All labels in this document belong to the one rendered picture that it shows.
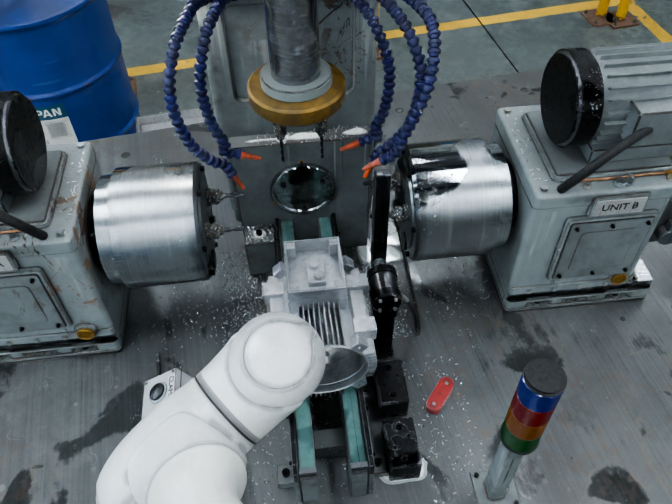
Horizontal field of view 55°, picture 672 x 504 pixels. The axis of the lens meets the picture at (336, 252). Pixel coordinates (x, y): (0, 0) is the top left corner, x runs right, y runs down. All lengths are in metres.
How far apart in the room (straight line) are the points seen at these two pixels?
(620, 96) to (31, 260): 1.11
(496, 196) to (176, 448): 0.85
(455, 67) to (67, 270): 2.80
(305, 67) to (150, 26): 3.15
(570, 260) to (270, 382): 0.92
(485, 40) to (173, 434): 3.53
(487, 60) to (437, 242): 2.59
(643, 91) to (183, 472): 1.01
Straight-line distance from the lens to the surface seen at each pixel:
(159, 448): 0.70
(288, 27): 1.12
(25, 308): 1.42
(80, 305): 1.42
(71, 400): 1.50
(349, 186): 1.48
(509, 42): 4.03
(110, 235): 1.30
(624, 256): 1.50
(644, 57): 1.35
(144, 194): 1.30
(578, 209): 1.36
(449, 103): 2.10
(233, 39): 1.40
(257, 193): 1.48
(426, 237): 1.31
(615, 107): 1.30
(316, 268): 1.16
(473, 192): 1.31
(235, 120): 1.50
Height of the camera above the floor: 2.02
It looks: 49 degrees down
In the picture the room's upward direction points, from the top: 1 degrees counter-clockwise
